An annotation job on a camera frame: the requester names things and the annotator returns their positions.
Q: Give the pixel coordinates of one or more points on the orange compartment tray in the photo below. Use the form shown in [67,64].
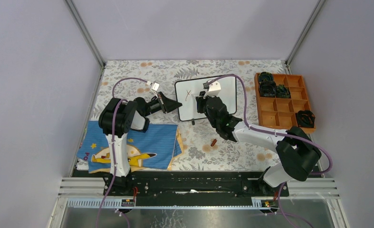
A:
[280,113]

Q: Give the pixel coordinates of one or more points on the blue Pikachu cloth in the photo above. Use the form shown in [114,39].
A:
[154,149]

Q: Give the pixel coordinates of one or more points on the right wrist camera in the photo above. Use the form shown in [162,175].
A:
[212,88]

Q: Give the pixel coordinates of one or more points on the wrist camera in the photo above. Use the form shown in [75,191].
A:
[212,88]
[154,86]

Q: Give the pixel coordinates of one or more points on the floral patterned table mat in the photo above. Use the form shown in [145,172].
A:
[127,80]

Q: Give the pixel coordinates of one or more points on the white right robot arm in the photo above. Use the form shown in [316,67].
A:
[297,153]

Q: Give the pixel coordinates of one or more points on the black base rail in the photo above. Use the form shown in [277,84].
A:
[191,188]

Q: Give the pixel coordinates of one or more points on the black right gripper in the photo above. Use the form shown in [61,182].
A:
[200,100]

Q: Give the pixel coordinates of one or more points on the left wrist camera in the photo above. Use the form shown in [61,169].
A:
[154,86]

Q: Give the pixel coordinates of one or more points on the dark red marker cap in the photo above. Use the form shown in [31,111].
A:
[213,143]

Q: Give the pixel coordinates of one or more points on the small whiteboard black frame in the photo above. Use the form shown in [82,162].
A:
[187,90]

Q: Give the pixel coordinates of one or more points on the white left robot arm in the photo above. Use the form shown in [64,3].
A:
[116,120]

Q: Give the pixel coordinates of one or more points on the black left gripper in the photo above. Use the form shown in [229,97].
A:
[165,103]

